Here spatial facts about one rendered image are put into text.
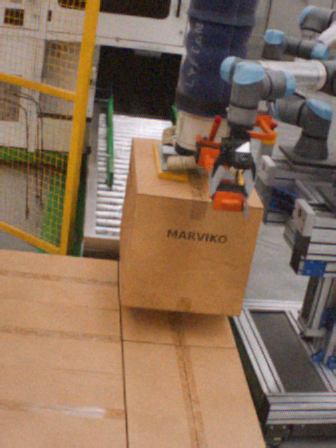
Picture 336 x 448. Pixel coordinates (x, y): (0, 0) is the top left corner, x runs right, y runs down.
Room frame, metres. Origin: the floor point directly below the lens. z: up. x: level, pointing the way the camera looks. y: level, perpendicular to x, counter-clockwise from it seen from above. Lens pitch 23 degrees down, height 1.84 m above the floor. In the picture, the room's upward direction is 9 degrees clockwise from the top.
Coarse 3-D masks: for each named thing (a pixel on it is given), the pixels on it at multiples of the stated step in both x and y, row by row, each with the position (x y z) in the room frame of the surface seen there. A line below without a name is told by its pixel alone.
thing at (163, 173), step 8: (152, 144) 2.49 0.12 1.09; (160, 144) 2.48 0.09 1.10; (168, 144) 2.41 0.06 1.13; (160, 152) 2.38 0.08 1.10; (160, 160) 2.31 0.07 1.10; (160, 168) 2.23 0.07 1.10; (160, 176) 2.18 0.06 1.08; (168, 176) 2.18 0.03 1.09; (176, 176) 2.18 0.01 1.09; (184, 176) 2.19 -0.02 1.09
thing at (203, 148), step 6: (198, 144) 2.12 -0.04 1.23; (204, 144) 2.15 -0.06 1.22; (210, 144) 2.15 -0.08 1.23; (216, 144) 2.15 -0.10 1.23; (198, 150) 2.08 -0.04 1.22; (204, 150) 2.07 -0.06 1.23; (210, 150) 2.07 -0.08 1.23; (216, 150) 2.08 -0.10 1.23; (198, 156) 2.09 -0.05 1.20; (210, 156) 2.07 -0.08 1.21; (216, 156) 2.08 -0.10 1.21; (198, 162) 2.07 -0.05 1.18; (204, 162) 2.07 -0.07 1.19
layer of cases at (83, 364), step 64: (0, 256) 2.48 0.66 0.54; (64, 256) 2.57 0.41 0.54; (0, 320) 2.01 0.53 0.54; (64, 320) 2.09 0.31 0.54; (128, 320) 2.16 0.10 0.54; (192, 320) 2.23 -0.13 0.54; (0, 384) 1.66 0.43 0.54; (64, 384) 1.72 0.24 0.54; (128, 384) 1.78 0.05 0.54; (192, 384) 1.83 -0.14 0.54
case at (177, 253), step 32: (128, 192) 2.37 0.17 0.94; (160, 192) 2.05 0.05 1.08; (192, 192) 2.10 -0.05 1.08; (128, 224) 2.19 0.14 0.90; (160, 224) 2.03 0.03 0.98; (192, 224) 2.04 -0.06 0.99; (224, 224) 2.06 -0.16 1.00; (256, 224) 2.07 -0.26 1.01; (128, 256) 2.02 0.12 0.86; (160, 256) 2.03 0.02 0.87; (192, 256) 2.05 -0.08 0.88; (224, 256) 2.06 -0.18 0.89; (128, 288) 2.02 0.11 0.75; (160, 288) 2.03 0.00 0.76; (192, 288) 2.05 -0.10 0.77; (224, 288) 2.06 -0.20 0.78
